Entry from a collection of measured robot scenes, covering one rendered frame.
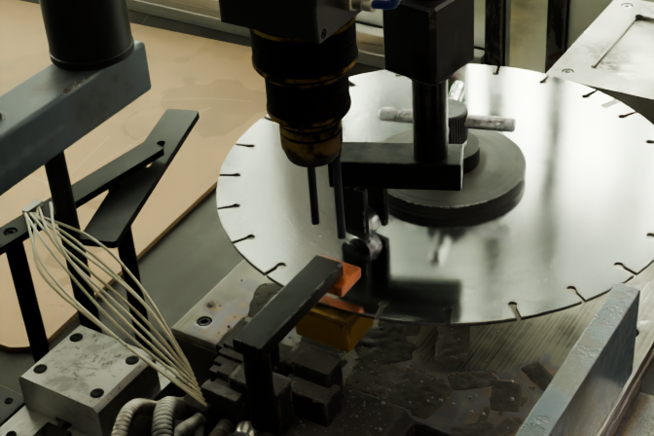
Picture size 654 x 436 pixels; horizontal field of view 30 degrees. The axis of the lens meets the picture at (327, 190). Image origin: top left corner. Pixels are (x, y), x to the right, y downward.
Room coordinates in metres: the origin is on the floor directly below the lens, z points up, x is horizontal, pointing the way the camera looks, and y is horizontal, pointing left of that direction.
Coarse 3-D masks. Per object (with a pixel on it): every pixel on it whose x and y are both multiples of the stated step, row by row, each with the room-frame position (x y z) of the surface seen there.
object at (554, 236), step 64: (256, 128) 0.81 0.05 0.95; (384, 128) 0.79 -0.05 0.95; (576, 128) 0.77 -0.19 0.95; (640, 128) 0.77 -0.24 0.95; (256, 192) 0.72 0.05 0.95; (320, 192) 0.72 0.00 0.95; (576, 192) 0.69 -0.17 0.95; (640, 192) 0.69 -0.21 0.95; (256, 256) 0.64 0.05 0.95; (384, 256) 0.63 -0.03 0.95; (448, 256) 0.63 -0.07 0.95; (512, 256) 0.62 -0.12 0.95; (576, 256) 0.62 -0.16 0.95; (640, 256) 0.61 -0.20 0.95; (384, 320) 0.57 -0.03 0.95; (512, 320) 0.56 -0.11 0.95
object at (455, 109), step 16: (448, 96) 0.75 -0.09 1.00; (384, 112) 0.74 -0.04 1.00; (400, 112) 0.73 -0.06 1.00; (448, 112) 0.72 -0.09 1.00; (464, 112) 0.72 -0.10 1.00; (448, 128) 0.71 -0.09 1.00; (464, 128) 0.72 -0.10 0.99; (480, 128) 0.72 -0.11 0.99; (496, 128) 0.71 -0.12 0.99; (512, 128) 0.71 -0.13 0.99; (464, 144) 0.72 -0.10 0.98
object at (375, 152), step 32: (416, 96) 0.65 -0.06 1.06; (416, 128) 0.65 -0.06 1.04; (352, 160) 0.65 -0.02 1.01; (384, 160) 0.65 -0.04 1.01; (416, 160) 0.65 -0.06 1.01; (448, 160) 0.64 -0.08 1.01; (352, 192) 0.65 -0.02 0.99; (384, 192) 0.66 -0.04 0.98; (352, 224) 0.65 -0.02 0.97; (384, 224) 0.66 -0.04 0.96
